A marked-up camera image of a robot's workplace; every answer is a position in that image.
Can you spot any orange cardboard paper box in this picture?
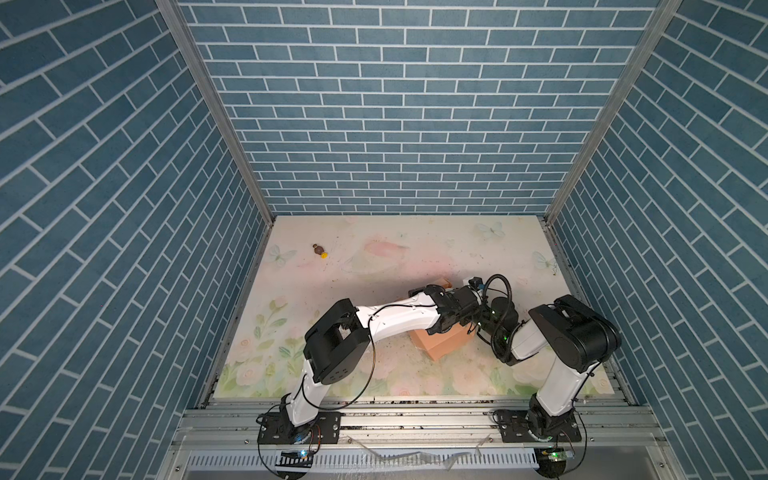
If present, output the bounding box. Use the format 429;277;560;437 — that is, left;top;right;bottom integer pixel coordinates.
409;278;471;361

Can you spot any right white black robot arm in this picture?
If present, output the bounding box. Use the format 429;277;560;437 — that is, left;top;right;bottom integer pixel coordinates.
479;294;621;428

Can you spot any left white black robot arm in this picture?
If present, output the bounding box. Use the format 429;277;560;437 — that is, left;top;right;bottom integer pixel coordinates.
283;284;484;427

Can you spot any small brown yellow toy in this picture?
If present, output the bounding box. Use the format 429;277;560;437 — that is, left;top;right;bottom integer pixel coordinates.
312;244;329;259

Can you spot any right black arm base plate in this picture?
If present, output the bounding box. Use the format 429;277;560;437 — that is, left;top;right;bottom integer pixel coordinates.
490;407;582;443

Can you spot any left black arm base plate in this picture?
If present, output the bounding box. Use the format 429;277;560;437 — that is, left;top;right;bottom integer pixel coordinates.
256;412;342;446

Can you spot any aluminium mounting rail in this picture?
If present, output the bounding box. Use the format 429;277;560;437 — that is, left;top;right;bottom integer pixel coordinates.
171;399;666;450

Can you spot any white slotted cable duct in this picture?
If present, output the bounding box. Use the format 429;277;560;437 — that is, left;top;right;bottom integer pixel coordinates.
186;447;539;473

